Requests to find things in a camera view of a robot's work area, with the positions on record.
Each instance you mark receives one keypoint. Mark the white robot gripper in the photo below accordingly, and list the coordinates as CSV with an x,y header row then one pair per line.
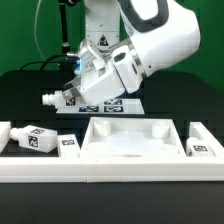
x,y
99,79

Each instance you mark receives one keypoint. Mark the white square table top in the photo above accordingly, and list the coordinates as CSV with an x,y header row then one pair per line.
x,y
131,138

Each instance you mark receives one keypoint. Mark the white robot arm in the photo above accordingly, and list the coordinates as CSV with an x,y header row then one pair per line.
x,y
161,33

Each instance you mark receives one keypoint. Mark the white marker tag sheet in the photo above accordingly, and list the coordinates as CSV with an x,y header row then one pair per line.
x,y
116,106

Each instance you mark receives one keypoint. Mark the white U-shaped fence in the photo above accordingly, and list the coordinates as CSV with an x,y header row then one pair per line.
x,y
18,164

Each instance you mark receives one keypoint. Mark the black camera stand pole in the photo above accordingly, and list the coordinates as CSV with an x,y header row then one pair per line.
x,y
63,19

